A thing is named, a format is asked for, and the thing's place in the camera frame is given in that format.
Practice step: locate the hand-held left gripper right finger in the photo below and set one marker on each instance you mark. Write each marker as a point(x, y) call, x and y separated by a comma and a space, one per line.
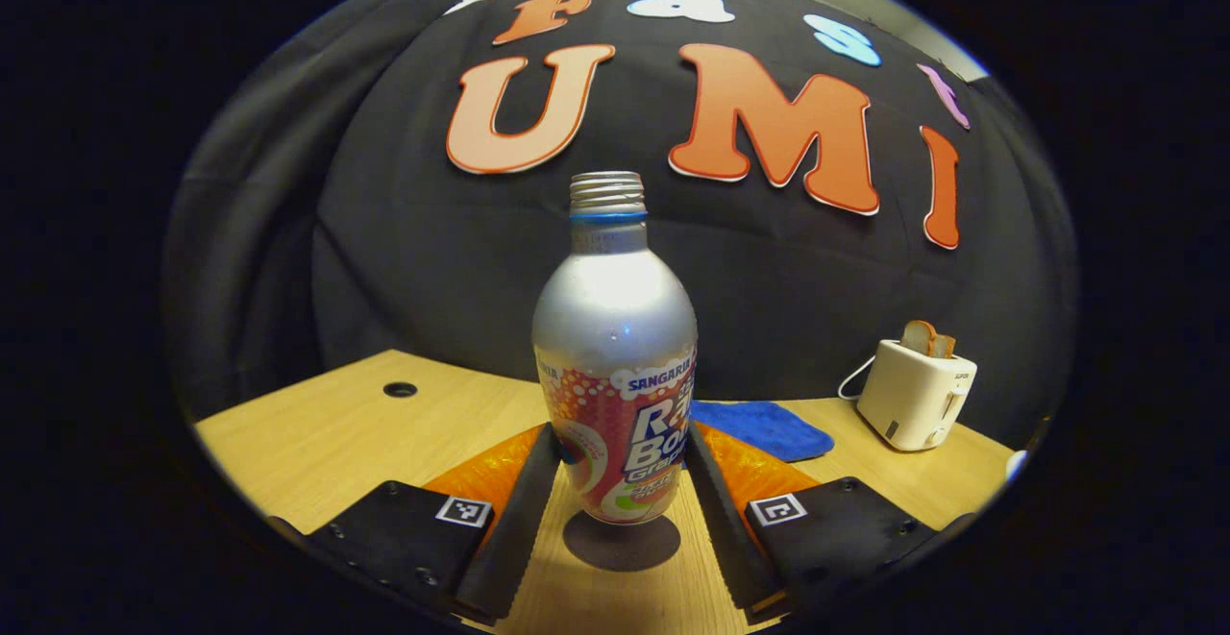
point(721, 529)

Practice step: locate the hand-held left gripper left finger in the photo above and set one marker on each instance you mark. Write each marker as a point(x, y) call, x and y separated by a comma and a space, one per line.
point(519, 529)

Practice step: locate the silver water bottle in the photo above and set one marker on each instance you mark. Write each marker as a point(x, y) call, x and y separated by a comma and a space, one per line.
point(615, 328)

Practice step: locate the blue towel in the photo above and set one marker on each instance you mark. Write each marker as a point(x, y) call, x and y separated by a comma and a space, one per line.
point(769, 428)

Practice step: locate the white toaster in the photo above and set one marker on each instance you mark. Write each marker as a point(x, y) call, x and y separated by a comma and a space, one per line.
point(913, 395)

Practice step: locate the bread slice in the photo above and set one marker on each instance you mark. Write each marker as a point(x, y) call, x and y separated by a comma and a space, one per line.
point(946, 347)
point(918, 337)

